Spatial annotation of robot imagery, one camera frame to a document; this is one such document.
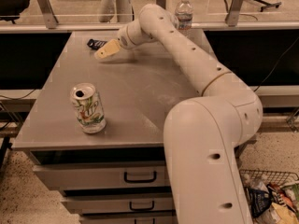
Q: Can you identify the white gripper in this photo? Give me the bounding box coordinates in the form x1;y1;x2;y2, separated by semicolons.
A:
94;20;150;60

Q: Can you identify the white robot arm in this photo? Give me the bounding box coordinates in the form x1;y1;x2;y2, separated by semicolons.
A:
95;4;263;224

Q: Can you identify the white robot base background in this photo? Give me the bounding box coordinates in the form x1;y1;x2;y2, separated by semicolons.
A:
98;0;134;23

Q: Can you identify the green white 7up can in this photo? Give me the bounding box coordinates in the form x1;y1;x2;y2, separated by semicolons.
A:
70;83;107;133

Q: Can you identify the clear plastic water bottle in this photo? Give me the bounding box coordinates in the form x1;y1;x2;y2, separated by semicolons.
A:
175;0;193;35

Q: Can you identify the black office chair left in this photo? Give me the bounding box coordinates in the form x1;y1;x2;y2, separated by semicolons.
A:
0;0;30;23

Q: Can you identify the grey drawer cabinet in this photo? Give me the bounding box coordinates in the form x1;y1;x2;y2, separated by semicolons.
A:
12;29;258;224

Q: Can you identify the dark blue snack bag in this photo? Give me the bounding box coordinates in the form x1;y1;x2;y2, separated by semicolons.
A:
249;189;272;217

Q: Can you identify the red snack bag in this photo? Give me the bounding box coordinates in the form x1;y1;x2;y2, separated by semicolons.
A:
267;183;294;210

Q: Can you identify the yellow snack bag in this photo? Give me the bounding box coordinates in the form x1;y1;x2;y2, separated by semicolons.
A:
261;203;299;224

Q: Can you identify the left metal bracket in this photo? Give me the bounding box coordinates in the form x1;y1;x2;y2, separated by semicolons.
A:
36;0;59;29

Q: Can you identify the right metal bracket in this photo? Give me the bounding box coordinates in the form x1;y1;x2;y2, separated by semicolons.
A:
225;0;244;26

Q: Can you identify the top drawer black handle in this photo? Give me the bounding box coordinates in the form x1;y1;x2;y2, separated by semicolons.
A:
123;171;157;184

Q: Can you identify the drawer black handle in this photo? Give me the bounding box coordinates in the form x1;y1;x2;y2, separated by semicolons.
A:
129;201;155;212
123;171;157;184

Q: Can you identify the middle drawer black handle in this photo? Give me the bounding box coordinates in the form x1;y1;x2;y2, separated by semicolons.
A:
129;201;155;212

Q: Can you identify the black cable right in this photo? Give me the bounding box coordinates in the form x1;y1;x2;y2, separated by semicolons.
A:
253;35;299;93

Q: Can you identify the wire basket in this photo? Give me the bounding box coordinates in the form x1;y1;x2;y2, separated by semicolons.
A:
240;170;299;224

